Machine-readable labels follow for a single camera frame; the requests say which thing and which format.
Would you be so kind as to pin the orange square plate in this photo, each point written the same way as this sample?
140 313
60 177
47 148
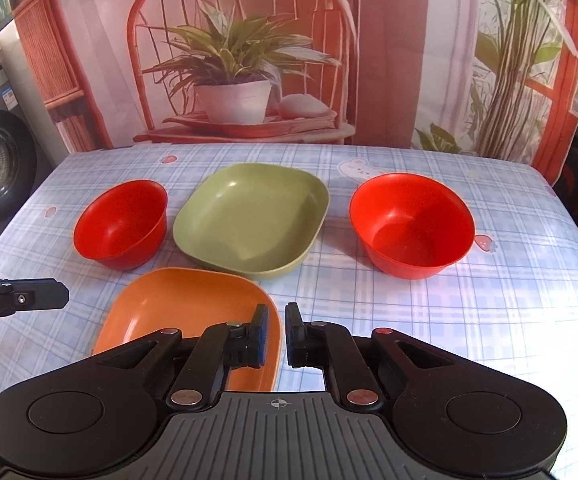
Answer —
179 305

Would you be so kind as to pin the green square plate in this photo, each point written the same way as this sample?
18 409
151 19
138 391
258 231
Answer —
249 220

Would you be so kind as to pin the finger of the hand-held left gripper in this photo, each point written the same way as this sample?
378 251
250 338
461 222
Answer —
39 297

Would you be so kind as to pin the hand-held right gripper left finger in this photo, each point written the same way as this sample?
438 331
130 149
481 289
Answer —
262 336

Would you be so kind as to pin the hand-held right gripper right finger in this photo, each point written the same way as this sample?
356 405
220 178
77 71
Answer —
294 341

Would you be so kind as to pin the printed room backdrop cloth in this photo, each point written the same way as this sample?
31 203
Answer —
269 35

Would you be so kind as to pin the red plastic bowl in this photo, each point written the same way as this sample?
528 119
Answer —
409 225
119 230

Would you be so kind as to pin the blue checked tablecloth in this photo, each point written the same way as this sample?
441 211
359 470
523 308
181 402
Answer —
469 320

